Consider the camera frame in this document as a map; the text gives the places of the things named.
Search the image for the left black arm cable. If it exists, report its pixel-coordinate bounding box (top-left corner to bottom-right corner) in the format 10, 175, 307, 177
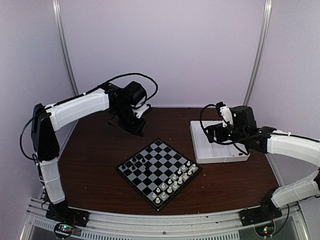
82, 72, 159, 101

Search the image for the front aluminium rail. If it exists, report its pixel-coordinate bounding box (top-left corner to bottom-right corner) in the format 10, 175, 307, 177
17, 198, 311, 240

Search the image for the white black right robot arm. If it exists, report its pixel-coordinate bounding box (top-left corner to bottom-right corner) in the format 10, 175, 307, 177
199, 102, 320, 221

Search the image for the aluminium frame post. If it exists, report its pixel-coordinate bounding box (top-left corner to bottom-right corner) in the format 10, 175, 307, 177
51, 0, 79, 96
243, 0, 273, 106

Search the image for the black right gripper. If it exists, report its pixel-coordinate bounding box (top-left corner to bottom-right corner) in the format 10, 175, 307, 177
204, 122, 247, 145

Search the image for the white chess piece row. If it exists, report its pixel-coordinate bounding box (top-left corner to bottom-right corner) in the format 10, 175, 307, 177
148, 160, 201, 208

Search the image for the left aluminium frame post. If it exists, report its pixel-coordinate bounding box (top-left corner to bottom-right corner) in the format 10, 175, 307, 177
51, 0, 79, 96

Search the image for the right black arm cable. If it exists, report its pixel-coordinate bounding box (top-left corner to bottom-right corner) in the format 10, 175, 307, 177
199, 103, 251, 156

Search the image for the right aluminium frame post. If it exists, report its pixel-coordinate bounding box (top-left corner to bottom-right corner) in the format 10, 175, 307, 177
243, 0, 273, 106

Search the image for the black white chessboard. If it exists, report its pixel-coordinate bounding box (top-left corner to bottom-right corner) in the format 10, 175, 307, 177
115, 138, 202, 212

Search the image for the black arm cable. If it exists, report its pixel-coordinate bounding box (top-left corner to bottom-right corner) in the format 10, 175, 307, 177
199, 103, 251, 156
82, 72, 159, 101

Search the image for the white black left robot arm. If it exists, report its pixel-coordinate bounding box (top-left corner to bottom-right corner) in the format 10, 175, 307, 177
19, 81, 150, 222

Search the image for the white plastic divided tray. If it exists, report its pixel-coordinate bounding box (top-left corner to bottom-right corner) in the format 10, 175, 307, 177
190, 120, 250, 164

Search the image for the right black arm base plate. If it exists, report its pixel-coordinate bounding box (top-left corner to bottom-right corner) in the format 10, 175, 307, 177
239, 199, 282, 226

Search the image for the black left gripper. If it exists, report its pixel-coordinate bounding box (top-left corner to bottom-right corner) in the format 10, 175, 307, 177
113, 103, 146, 136

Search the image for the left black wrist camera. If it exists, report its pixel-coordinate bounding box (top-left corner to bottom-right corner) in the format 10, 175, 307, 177
123, 81, 147, 106

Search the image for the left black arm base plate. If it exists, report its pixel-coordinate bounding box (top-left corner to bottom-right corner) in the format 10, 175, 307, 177
45, 199, 90, 227

